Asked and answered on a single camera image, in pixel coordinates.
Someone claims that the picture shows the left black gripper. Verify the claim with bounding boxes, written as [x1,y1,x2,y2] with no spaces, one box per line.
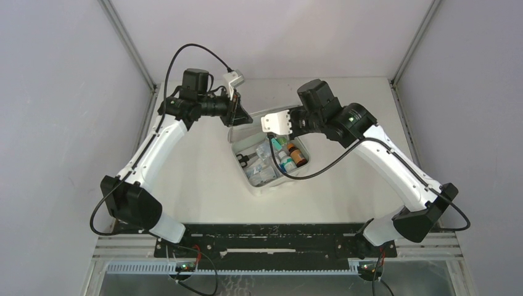
[197,87,253,128]

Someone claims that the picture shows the brown bottle orange cap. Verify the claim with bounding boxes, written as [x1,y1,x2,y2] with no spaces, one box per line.
[287,143,308,167]

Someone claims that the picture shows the blue plaster packets bag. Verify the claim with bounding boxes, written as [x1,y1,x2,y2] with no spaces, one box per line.
[255,138,289,160]

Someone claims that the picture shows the black handled scissors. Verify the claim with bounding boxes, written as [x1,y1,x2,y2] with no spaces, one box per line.
[236,152,258,168]

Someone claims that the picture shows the white plastic bottle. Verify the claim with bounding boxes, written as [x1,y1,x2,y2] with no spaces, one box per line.
[278,150,297,173]

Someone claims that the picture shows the white medicine kit box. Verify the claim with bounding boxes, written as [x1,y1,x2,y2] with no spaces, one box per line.
[228,106,311,196]

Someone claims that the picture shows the clear bandage packet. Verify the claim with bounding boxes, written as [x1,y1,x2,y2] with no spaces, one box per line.
[245,165,278,187]

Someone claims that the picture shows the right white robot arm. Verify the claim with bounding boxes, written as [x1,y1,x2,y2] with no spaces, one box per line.
[290,79,459,257]

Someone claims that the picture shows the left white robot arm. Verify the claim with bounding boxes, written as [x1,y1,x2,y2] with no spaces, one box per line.
[100,68,253,257]

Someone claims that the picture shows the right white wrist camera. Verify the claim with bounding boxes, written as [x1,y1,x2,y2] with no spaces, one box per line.
[260,109,292,136]

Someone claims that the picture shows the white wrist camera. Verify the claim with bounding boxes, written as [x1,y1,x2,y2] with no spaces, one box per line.
[223,70,245,100]
[260,109,292,136]

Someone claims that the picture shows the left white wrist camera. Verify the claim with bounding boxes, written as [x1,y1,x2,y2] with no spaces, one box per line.
[223,70,245,100]

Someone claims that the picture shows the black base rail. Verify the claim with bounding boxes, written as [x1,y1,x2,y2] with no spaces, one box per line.
[154,223,398,271]

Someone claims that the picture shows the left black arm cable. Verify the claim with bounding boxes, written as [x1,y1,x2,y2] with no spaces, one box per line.
[89,43,234,296]

